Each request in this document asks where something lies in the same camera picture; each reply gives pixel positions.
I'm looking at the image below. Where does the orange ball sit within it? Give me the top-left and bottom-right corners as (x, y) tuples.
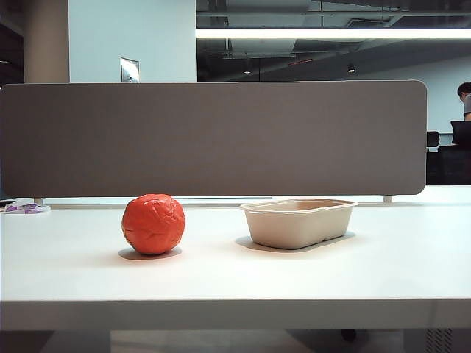
(121, 193), (186, 256)

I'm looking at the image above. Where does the white purple printed packet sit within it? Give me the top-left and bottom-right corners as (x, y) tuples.
(4, 198), (52, 214)

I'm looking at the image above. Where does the person with dark hair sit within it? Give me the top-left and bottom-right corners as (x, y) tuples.
(456, 81), (471, 122)

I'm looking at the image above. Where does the black office chair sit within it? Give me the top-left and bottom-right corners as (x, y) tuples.
(426, 130), (441, 153)

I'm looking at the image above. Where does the silver wall plate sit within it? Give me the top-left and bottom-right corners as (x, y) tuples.
(119, 57), (140, 84)

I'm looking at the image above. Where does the black chair backrest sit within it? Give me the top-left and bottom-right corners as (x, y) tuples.
(450, 120), (471, 146)

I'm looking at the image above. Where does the beige paper lunchbox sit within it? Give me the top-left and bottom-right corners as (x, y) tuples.
(239, 198), (360, 250)

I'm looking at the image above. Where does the grey fabric desk divider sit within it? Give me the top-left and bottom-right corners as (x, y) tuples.
(0, 79), (428, 199)

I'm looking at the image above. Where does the vented metal panel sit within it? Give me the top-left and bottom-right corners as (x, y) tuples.
(426, 329), (454, 353)

